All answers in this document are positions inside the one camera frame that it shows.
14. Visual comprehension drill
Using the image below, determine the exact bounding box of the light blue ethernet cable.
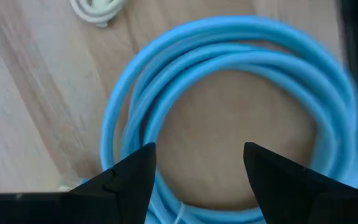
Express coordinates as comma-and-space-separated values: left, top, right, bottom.
57, 14, 358, 224

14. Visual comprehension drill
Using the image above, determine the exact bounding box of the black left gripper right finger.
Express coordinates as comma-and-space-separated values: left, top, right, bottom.
242, 141, 358, 224

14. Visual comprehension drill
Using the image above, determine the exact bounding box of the white round charger with cable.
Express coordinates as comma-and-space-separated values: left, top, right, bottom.
69, 0, 126, 28

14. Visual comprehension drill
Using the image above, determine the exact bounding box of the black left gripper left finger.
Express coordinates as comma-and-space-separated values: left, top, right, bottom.
68, 142, 158, 224

